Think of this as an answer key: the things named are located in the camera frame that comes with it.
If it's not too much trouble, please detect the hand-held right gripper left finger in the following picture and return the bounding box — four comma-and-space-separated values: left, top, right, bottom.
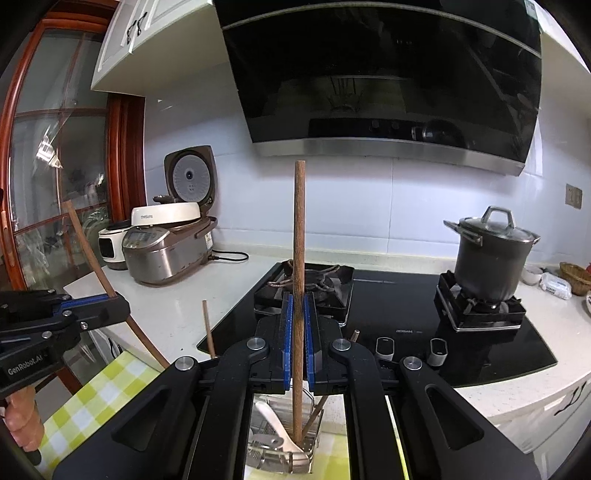
52, 293, 295, 480

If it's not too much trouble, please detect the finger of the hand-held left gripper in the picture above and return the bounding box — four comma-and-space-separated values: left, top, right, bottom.
28, 301, 131, 352
0, 290, 123, 320

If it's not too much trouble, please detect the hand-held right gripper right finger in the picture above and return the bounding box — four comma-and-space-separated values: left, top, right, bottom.
305, 293, 542, 480

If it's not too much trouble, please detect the single reddish brown chopstick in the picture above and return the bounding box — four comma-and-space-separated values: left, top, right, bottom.
292, 160, 306, 455
62, 200, 171, 370

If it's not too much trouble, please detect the steel wire utensil rack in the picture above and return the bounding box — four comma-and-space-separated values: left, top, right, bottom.
245, 392, 348, 477

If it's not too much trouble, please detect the person's left hand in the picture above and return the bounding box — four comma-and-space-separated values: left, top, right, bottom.
4, 385, 45, 454

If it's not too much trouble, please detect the small white kitchen appliance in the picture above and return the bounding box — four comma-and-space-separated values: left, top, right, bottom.
98, 220, 134, 271

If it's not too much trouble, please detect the black pan support grate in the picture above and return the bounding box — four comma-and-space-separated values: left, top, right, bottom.
434, 272, 527, 332
254, 261, 355, 324

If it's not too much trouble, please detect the yellow checked tablecloth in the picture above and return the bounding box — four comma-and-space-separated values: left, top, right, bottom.
36, 352, 348, 480

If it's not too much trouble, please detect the white kitchen counter unit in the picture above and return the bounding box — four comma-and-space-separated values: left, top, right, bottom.
62, 244, 591, 480

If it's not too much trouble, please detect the black glass gas cooktop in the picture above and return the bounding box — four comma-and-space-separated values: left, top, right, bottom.
196, 262, 558, 388

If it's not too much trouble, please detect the red wooden glass door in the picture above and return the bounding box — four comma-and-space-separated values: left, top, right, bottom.
0, 14, 146, 398

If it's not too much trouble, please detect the white cooker with open lid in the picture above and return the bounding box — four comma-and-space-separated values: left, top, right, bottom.
130, 146, 218, 228

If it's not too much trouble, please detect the dark grey stock pot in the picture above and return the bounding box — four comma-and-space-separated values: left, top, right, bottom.
444, 220, 541, 303

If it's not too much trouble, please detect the glass pot lid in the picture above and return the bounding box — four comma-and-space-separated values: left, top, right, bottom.
450, 206, 541, 243

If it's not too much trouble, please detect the white wipes packet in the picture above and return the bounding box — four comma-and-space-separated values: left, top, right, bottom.
539, 272, 574, 301

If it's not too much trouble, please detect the wicker basket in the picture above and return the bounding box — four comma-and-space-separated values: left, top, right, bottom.
560, 261, 591, 296

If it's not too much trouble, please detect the black range hood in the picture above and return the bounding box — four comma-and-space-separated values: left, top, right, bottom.
213, 0, 543, 177

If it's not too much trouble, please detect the white wall cabinet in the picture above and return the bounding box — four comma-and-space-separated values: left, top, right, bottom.
526, 0, 591, 77
91, 0, 220, 95

